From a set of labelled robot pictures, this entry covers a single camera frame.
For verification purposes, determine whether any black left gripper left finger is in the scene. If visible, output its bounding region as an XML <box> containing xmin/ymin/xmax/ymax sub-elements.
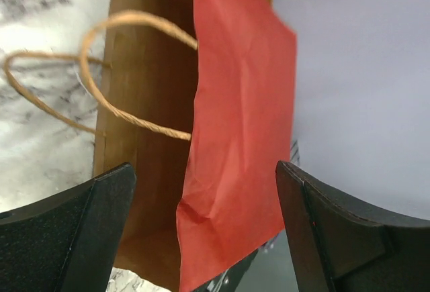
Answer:
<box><xmin>1</xmin><ymin>163</ymin><xmax>136</xmax><ymax>291</ymax></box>

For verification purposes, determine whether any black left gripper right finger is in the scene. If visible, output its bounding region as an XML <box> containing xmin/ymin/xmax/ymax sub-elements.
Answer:
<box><xmin>275</xmin><ymin>161</ymin><xmax>429</xmax><ymax>292</ymax></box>

